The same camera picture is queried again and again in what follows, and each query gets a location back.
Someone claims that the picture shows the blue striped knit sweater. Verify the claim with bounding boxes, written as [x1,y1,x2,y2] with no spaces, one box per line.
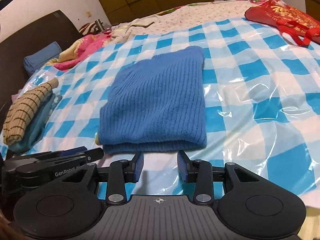
[98,46,207,154]

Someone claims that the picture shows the teal folded garment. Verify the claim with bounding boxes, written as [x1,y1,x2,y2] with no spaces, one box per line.
[8,92,62,154]

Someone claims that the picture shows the beige brown striped folded garment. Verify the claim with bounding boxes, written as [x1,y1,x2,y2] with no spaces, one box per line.
[3,78,59,146]

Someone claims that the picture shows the blue white checkered plastic sheet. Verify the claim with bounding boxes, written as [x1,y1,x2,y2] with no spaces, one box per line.
[0,17,320,201]

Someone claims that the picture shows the pink yellow floral quilt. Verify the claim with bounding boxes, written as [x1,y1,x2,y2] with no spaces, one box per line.
[44,31,112,72]

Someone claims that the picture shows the blue pillow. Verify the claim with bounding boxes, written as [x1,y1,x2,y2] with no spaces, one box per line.
[23,41,62,76]

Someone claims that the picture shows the beige crumpled cloth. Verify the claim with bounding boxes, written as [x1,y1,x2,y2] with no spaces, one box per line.
[111,18,155,43]

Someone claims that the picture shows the red white striped cloth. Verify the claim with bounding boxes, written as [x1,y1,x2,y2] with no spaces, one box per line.
[79,19,111,36]

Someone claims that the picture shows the dark wooden headboard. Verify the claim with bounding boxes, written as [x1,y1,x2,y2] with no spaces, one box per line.
[0,10,82,124]

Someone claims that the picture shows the white floral bed sheet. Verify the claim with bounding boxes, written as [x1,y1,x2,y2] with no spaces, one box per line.
[142,0,259,35]

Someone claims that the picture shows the red gift bag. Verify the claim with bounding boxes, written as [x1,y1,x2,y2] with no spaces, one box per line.
[245,0,319,47]

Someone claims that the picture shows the wooden side cabinet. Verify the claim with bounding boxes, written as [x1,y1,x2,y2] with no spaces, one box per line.
[305,0,320,21]

